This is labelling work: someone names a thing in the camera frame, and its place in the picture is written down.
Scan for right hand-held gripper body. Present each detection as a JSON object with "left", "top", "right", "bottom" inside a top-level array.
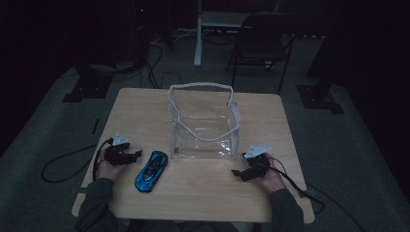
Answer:
[{"left": 241, "top": 144, "right": 271, "bottom": 182}]

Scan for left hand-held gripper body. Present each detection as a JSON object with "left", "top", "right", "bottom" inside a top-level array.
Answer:
[{"left": 104, "top": 131, "right": 132, "bottom": 167}]

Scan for blue toy car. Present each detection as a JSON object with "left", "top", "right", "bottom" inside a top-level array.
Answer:
[{"left": 133, "top": 150, "right": 169, "bottom": 194}]

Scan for clear plastic bag white trim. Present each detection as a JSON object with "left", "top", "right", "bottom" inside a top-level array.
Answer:
[{"left": 167, "top": 81, "right": 242, "bottom": 160}]

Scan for person's left hand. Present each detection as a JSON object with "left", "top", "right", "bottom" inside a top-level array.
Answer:
[{"left": 95, "top": 149, "right": 126, "bottom": 182}]

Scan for person's right hand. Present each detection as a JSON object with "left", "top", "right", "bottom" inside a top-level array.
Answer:
[{"left": 252, "top": 153, "right": 287, "bottom": 194}]

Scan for grey tape piece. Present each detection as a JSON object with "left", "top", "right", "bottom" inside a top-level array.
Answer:
[{"left": 70, "top": 187, "right": 92, "bottom": 196}]

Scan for black folding chair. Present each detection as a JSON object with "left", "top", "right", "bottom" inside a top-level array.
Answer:
[{"left": 224, "top": 12, "right": 297, "bottom": 95}]

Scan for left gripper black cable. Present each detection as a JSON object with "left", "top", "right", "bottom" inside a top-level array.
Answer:
[{"left": 92, "top": 137, "right": 114, "bottom": 182}]

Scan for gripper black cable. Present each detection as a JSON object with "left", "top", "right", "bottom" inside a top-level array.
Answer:
[
  {"left": 92, "top": 137, "right": 114, "bottom": 182},
  {"left": 267, "top": 156, "right": 366, "bottom": 232}
]

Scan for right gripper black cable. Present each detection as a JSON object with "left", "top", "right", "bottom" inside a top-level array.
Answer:
[{"left": 267, "top": 156, "right": 366, "bottom": 232}]

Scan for black stand with base plate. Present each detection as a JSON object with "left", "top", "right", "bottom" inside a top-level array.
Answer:
[
  {"left": 62, "top": 62, "right": 114, "bottom": 103},
  {"left": 296, "top": 47, "right": 346, "bottom": 115}
]

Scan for black cable loop on floor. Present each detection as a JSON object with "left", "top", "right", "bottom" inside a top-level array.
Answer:
[{"left": 41, "top": 144, "right": 99, "bottom": 184}]

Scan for bundle of black floor cables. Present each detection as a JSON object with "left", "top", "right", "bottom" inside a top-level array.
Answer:
[{"left": 138, "top": 41, "right": 186, "bottom": 90}]

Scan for white floor cable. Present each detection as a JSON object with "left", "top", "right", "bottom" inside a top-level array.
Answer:
[{"left": 149, "top": 28, "right": 198, "bottom": 45}]

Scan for white desk frame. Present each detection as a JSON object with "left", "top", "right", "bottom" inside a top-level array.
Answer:
[{"left": 192, "top": 0, "right": 282, "bottom": 68}]

